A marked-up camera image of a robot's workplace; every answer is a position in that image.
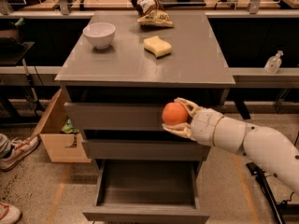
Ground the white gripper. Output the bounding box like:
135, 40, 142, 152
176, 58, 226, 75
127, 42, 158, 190
163, 97, 224, 146

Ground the orange fruit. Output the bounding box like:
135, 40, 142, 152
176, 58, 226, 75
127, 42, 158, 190
162, 103, 189, 125

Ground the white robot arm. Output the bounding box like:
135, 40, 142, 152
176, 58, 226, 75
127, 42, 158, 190
162, 98, 299, 193

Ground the grey drawer cabinet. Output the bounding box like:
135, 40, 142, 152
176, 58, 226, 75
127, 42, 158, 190
54, 10, 236, 224

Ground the grey middle drawer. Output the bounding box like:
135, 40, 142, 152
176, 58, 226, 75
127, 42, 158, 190
82, 140, 210, 161

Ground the grey open bottom drawer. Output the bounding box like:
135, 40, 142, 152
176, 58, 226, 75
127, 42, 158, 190
83, 160, 209, 224

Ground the grey top drawer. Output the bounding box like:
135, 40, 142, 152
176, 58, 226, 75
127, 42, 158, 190
64, 101, 226, 133

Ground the yellow sponge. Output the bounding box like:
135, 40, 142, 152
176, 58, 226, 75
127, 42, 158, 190
143, 35, 172, 58

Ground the clear sanitizer bottle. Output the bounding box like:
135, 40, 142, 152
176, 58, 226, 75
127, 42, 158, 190
264, 50, 283, 74

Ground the green packet in box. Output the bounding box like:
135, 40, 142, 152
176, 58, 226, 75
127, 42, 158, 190
61, 119, 79, 133

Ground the white ceramic bowl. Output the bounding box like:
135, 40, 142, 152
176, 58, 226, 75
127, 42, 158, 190
83, 22, 116, 49

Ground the cardboard box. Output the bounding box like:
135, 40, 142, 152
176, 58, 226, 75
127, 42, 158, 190
33, 90, 91, 163

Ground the crumpled chip bag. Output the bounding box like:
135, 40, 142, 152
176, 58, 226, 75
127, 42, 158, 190
128, 0, 174, 27

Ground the black floor stand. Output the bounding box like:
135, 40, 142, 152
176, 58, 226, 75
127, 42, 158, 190
246, 162, 299, 224

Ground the white red sneaker upper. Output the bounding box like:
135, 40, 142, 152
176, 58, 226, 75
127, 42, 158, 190
0, 133, 40, 172

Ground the white red sneaker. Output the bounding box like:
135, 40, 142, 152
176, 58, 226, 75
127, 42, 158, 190
0, 133, 40, 172
0, 203, 21, 224

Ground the white red sneaker lower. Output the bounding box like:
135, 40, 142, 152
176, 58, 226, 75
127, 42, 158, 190
0, 203, 21, 224

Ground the black floor cable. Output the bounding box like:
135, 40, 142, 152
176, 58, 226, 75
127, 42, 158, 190
278, 133, 299, 205

